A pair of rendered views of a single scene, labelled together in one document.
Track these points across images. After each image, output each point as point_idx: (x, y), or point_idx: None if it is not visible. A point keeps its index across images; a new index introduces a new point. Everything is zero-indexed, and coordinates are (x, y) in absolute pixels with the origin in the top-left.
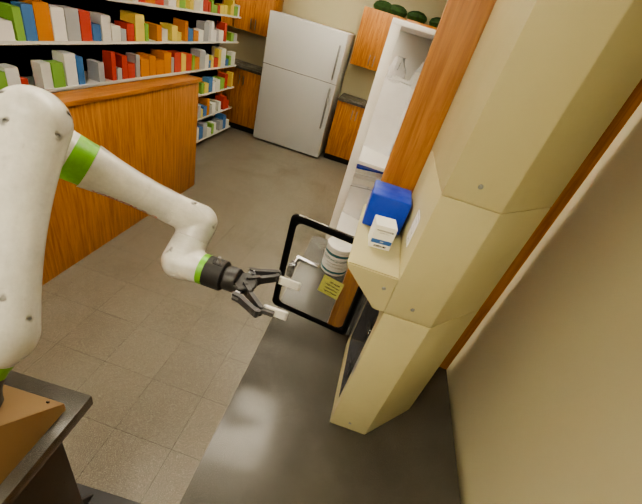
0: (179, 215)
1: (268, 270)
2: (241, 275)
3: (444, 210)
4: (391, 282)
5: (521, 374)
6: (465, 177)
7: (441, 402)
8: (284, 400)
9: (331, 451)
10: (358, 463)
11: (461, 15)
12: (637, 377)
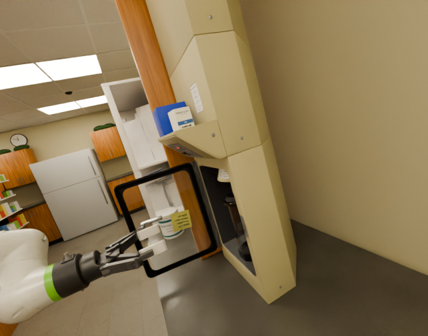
0: None
1: (123, 237)
2: (101, 255)
3: (203, 45)
4: (214, 125)
5: (319, 155)
6: (198, 15)
7: (304, 229)
8: (223, 329)
9: (293, 320)
10: (317, 305)
11: (129, 7)
12: (364, 65)
